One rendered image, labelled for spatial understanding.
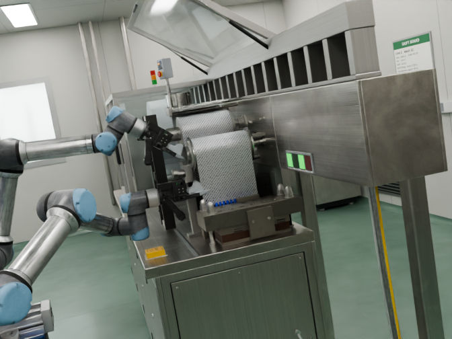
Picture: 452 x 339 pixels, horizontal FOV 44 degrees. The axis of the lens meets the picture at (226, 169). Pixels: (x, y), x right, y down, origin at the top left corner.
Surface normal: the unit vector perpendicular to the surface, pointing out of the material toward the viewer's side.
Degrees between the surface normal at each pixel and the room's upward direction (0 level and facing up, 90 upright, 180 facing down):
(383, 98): 90
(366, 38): 90
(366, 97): 90
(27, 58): 90
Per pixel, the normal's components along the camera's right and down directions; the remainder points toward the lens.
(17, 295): 0.85, -0.02
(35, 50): 0.24, 0.07
